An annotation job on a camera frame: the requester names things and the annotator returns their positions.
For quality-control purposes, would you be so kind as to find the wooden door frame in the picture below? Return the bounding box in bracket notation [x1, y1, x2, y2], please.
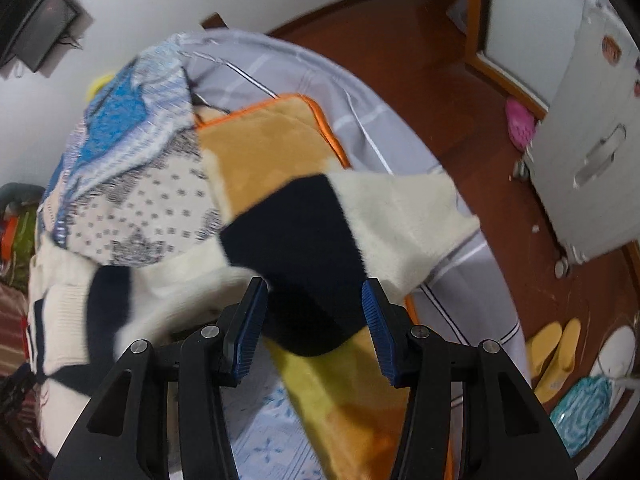
[410, 0, 551, 121]

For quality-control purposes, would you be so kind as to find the striped red curtain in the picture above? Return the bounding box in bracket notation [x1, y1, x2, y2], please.
[0, 280, 31, 381]

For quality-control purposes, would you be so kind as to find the pink slipper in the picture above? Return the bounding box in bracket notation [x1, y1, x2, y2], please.
[505, 97, 537, 150]

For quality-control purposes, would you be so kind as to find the light blue floral sheet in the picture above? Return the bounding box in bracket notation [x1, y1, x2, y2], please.
[220, 375, 331, 480]

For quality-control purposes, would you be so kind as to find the yellow hoop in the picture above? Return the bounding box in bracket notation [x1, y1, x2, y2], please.
[85, 74, 116, 101]

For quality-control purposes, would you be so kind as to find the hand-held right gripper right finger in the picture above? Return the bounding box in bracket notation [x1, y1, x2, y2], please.
[361, 277, 576, 480]

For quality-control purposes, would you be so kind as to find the teal patterned cloth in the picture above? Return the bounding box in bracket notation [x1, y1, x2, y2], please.
[550, 375, 618, 456]

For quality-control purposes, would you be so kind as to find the white shoe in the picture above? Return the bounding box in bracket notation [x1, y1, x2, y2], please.
[590, 325, 637, 386]

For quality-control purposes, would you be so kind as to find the black wall television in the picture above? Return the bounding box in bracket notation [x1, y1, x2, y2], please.
[0, 0, 83, 73]

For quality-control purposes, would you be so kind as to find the green bag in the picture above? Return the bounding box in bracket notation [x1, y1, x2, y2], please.
[10, 207, 43, 271]

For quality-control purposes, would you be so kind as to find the cream and navy sweater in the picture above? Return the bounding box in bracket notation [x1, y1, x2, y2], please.
[27, 170, 481, 461]

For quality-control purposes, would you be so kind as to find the grey striped bed sheet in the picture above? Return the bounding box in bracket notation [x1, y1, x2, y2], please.
[180, 30, 526, 386]

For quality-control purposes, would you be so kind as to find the white cabinet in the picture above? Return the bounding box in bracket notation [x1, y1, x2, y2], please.
[525, 0, 640, 266]

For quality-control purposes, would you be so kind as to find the orange plush blanket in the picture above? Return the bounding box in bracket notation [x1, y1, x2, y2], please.
[195, 94, 456, 480]

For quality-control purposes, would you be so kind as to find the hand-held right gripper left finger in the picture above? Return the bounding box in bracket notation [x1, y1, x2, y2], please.
[50, 277, 271, 480]

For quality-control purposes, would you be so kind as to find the blue patchwork quilt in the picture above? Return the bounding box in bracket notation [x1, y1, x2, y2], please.
[37, 32, 226, 268]

